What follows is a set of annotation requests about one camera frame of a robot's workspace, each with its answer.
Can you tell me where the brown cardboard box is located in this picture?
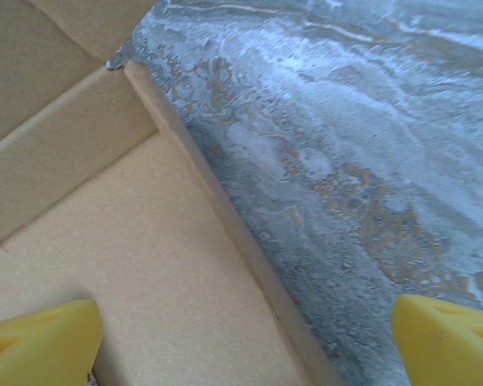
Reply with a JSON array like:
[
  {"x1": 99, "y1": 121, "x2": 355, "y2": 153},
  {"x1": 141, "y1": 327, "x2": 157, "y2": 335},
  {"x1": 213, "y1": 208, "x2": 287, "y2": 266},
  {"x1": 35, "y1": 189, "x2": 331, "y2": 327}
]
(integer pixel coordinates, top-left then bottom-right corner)
[{"x1": 0, "y1": 0, "x2": 341, "y2": 386}]

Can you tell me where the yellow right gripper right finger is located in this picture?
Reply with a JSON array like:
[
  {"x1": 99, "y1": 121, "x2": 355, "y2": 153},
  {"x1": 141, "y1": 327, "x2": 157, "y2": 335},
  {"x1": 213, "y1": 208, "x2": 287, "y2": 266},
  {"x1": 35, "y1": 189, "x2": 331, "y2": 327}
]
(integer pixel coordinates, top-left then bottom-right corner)
[{"x1": 390, "y1": 294, "x2": 483, "y2": 386}]

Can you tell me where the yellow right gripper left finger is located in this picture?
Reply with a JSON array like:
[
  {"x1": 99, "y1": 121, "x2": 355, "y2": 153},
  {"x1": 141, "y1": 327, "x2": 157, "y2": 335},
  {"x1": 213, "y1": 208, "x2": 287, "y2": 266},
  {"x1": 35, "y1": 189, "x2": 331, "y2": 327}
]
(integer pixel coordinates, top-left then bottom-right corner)
[{"x1": 0, "y1": 298, "x2": 103, "y2": 386}]

